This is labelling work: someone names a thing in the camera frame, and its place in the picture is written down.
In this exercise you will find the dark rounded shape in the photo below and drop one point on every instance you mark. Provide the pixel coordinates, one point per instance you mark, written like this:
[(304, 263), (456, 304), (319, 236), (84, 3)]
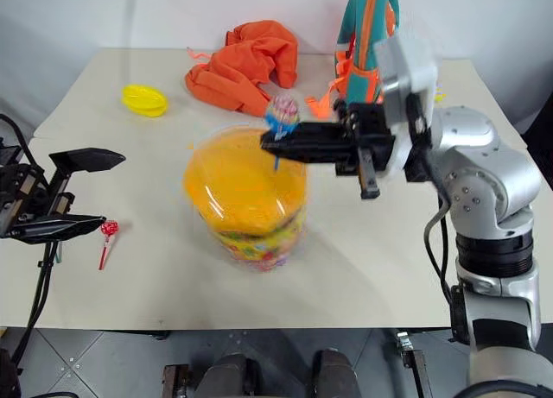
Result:
[(337, 374), (233, 376)]

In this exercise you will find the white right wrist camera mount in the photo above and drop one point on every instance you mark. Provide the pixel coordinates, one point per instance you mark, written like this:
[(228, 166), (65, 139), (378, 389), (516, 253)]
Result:
[(406, 74)]

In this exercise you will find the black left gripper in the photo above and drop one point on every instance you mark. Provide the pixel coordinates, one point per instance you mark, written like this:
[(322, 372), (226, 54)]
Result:
[(26, 191)]

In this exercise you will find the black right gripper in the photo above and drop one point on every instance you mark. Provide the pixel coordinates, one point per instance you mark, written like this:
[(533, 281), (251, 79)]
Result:
[(367, 126)]

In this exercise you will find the yellow plastic jar lid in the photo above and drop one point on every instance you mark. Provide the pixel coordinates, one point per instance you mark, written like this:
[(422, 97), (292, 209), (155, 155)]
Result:
[(144, 100)]

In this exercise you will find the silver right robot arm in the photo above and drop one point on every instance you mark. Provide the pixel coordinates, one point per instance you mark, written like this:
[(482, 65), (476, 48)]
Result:
[(484, 165)]

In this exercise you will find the red lollipop with red stick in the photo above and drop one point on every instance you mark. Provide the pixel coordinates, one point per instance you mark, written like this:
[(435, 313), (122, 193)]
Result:
[(108, 230)]

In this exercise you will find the pink and blue swirl lollipop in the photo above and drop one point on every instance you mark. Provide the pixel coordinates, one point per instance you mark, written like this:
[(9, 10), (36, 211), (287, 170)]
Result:
[(283, 113)]

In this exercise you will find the clear jar with yellow liner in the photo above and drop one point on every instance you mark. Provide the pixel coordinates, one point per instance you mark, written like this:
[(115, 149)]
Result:
[(246, 191)]

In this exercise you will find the teal and orange backpack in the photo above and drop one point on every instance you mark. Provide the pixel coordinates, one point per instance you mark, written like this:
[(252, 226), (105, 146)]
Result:
[(363, 48)]

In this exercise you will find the orange crumpled cloth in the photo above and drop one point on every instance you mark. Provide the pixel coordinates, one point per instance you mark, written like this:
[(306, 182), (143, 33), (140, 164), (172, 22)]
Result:
[(246, 67)]

